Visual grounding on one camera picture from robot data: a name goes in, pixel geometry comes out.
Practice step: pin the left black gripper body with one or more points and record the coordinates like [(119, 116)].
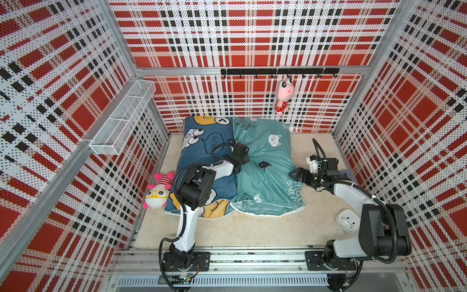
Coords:
[(244, 159)]

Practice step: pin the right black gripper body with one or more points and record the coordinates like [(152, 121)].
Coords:
[(315, 180)]

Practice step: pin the blue cartoon pillowcase pillow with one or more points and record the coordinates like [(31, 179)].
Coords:
[(205, 141)]

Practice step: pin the green cat pillowcase pillow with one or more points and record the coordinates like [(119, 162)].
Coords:
[(264, 187)]

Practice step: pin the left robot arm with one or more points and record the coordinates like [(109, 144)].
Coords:
[(192, 189)]

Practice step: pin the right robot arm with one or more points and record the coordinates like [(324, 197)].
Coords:
[(383, 233)]

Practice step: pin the white round plastic device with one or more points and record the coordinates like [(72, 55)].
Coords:
[(348, 221)]

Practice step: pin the pink hanging plush toy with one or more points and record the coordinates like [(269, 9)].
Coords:
[(285, 92)]

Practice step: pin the white plush doll yellow glasses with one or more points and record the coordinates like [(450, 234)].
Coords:
[(159, 192)]

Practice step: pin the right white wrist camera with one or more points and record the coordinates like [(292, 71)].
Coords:
[(314, 163)]

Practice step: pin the black hook rail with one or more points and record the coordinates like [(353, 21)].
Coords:
[(279, 71)]

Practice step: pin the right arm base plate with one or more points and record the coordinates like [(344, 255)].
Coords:
[(316, 261)]

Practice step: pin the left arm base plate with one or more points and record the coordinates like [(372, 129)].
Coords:
[(198, 261)]

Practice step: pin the white wire mesh basket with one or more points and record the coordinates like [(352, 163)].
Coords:
[(124, 114)]

